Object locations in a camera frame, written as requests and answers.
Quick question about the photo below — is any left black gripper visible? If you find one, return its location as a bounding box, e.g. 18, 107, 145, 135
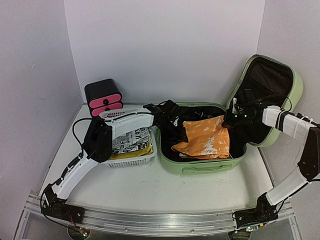
157, 121, 190, 146

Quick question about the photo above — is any yellow towel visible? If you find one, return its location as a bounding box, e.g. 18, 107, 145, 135
109, 144, 153, 160

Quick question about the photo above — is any newspaper print garment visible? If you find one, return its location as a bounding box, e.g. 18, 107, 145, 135
112, 127, 151, 154

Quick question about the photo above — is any orange snack bag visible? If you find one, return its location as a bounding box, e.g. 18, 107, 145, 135
171, 115, 230, 160

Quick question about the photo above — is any white perforated plastic basket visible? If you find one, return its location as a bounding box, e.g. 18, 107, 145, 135
99, 107, 158, 168

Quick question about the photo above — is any green hard-shell suitcase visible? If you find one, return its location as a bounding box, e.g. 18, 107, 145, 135
157, 54, 304, 175

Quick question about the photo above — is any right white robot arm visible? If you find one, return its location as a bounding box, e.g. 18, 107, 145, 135
224, 104, 320, 222

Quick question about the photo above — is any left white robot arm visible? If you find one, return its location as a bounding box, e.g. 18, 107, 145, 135
43, 100, 186, 219

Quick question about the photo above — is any black brush in suitcase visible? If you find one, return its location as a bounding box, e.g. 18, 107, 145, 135
194, 111, 213, 120

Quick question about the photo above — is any black pink drawer organizer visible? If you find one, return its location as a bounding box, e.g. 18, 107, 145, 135
84, 78, 124, 117

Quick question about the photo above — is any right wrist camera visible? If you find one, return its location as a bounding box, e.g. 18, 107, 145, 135
231, 89, 256, 114

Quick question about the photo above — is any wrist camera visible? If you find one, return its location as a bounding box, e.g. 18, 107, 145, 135
156, 100, 180, 119
231, 89, 256, 114

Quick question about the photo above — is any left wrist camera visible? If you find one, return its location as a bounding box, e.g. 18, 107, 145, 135
156, 100, 180, 119

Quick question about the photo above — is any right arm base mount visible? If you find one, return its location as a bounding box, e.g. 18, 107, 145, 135
232, 198, 278, 229

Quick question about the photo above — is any aluminium front rail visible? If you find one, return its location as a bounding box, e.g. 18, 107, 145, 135
22, 207, 296, 235

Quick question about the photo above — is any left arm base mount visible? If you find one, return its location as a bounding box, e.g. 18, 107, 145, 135
41, 202, 85, 224

